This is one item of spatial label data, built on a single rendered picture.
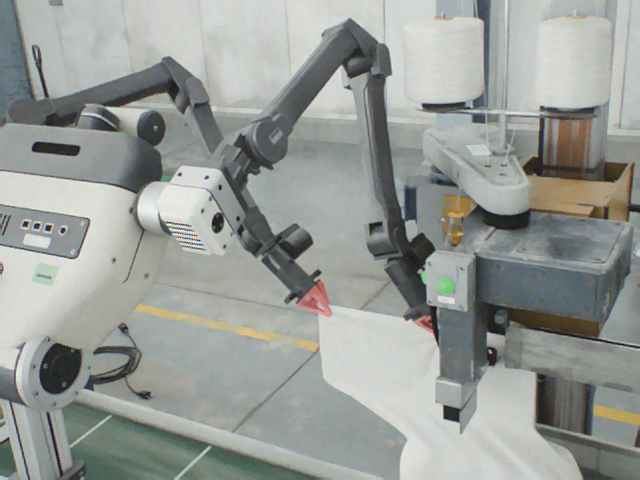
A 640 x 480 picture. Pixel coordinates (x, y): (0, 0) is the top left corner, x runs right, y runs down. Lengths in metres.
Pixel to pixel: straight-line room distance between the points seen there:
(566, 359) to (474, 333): 0.23
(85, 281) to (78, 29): 7.97
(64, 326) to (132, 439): 1.32
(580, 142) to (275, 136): 0.72
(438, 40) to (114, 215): 0.71
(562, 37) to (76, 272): 0.96
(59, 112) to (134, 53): 6.95
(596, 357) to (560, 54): 0.57
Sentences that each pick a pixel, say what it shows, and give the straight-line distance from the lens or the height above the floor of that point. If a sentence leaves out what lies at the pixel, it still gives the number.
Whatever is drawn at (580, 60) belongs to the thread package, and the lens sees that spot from 1.54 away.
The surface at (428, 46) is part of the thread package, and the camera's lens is 1.60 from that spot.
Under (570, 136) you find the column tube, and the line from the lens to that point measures 1.80.
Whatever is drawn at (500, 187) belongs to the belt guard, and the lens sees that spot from 1.46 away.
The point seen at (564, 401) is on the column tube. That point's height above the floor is 0.75.
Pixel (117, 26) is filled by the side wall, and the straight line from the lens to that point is 8.83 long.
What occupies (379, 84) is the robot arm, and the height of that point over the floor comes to 1.57.
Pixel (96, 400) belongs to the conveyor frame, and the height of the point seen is 0.40.
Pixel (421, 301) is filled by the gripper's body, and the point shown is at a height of 1.15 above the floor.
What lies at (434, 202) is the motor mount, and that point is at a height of 1.27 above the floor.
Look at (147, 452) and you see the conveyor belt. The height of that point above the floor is 0.38.
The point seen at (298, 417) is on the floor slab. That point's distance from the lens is 3.31.
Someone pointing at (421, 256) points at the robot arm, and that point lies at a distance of 1.66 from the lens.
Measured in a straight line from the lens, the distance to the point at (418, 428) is 1.77.
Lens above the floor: 1.87
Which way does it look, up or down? 22 degrees down
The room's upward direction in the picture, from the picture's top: 4 degrees counter-clockwise
